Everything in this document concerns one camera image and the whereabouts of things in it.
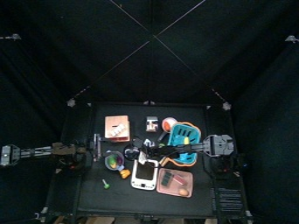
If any black toy sushi piece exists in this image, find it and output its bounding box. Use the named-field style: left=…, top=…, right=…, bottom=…
left=160, top=171, right=173, bottom=187

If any grey toy bowl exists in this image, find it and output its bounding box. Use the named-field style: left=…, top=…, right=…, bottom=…
left=103, top=150, right=127, bottom=172

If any green yellow toy vegetable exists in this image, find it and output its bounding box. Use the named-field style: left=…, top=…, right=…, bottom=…
left=107, top=155, right=117, bottom=169

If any purple toy vegetable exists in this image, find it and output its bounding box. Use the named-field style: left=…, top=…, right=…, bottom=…
left=113, top=153, right=125, bottom=166

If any white toy blocks strip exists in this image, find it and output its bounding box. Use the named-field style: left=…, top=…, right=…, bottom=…
left=108, top=123, right=127, bottom=138

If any white toy tablet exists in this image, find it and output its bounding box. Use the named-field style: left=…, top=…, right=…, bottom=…
left=129, top=158, right=160, bottom=192

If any teal basket with orange rim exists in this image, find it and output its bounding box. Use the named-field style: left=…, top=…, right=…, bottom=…
left=165, top=122, right=203, bottom=168

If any orange and white toy ladle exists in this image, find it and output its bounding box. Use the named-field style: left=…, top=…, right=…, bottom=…
left=156, top=116, right=179, bottom=143

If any red toy piece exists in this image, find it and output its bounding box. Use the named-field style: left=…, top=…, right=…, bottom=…
left=172, top=174, right=187, bottom=186

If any pink plastic tray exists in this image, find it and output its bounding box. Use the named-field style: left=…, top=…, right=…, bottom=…
left=155, top=167, right=195, bottom=199

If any white text label sticker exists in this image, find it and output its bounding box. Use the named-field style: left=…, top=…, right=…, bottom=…
left=216, top=186, right=245, bottom=213

